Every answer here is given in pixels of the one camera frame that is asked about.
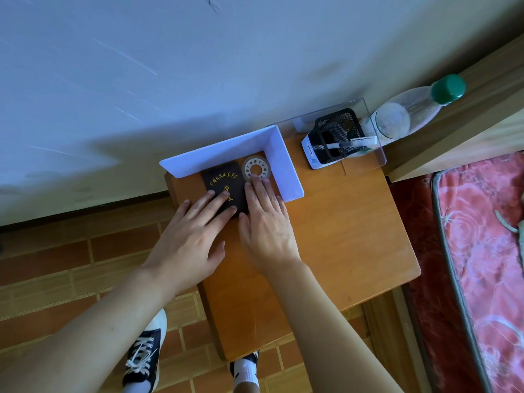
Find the person's right hand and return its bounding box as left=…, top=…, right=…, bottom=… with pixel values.
left=237, top=174, right=304, bottom=279

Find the person's left hand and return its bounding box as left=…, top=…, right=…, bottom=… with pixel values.
left=141, top=190, right=239, bottom=298

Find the dark booklet with gold print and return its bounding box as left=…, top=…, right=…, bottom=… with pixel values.
left=201, top=160, right=250, bottom=220

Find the person's left forearm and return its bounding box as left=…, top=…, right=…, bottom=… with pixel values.
left=0, top=266, right=177, bottom=393

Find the person's right forearm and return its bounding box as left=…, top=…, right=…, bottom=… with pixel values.
left=265, top=261, right=404, bottom=393

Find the clear tape roll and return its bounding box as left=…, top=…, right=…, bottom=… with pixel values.
left=241, top=155, right=272, bottom=186

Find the white bent plastic bookend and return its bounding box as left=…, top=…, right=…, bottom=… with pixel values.
left=159, top=124, right=305, bottom=203

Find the white power strip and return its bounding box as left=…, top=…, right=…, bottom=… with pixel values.
left=301, top=134, right=333, bottom=171

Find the small wooden table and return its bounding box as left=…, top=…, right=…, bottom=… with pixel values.
left=164, top=131, right=422, bottom=362

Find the black mesh pen holder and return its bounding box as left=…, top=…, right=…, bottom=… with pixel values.
left=308, top=108, right=368, bottom=165

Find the white pen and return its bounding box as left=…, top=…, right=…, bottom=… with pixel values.
left=326, top=136, right=378, bottom=150

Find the clear acrylic tray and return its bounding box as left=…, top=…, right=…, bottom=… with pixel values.
left=278, top=97, right=388, bottom=169

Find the black white right sneaker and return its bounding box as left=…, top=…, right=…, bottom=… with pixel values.
left=228, top=350, right=261, bottom=393

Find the black white sneaker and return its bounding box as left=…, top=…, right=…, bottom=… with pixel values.
left=228, top=350, right=261, bottom=393
left=121, top=308, right=168, bottom=393

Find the black white left sneaker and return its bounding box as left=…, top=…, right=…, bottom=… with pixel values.
left=121, top=308, right=168, bottom=393

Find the clear bottle with green cap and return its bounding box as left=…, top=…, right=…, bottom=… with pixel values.
left=360, top=74, right=467, bottom=148

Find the pink floral mattress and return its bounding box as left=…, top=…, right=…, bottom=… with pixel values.
left=389, top=151, right=524, bottom=393

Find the wooden bed frame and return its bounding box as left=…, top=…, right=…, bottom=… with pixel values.
left=384, top=34, right=524, bottom=184

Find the grey fabric strap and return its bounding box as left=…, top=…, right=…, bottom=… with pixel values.
left=493, top=209, right=524, bottom=263

